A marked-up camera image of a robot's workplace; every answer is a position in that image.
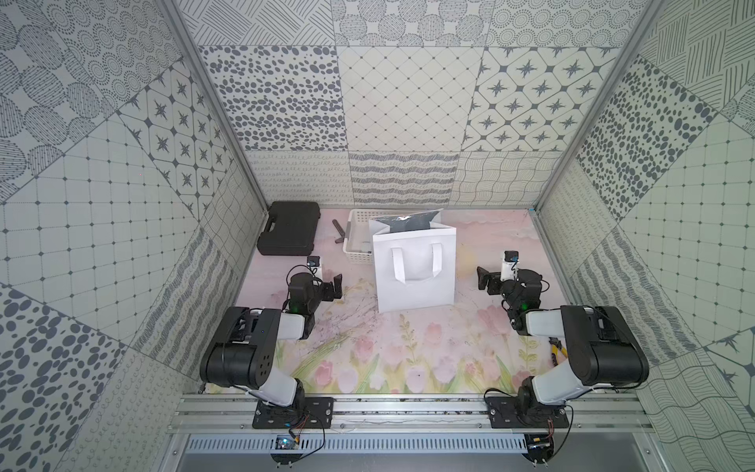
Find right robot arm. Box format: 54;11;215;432
477;267;650;417

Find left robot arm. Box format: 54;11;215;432
200;273;342;414

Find white perforated plastic basket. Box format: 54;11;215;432
342;208;401;265

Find black plastic tool case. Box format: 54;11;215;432
257;201;320;257

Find floral pink table mat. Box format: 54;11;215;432
237;210;592;404

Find white vent grille strip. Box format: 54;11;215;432
186;433;527;454

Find dark metal tool handle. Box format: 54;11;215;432
331;219;347;244

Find yellow handled pliers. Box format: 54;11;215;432
549;337;568;366

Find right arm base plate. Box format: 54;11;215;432
484;395;571;430

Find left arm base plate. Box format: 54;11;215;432
253;396;335;430

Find aluminium mounting rail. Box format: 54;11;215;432
167;391;653;434

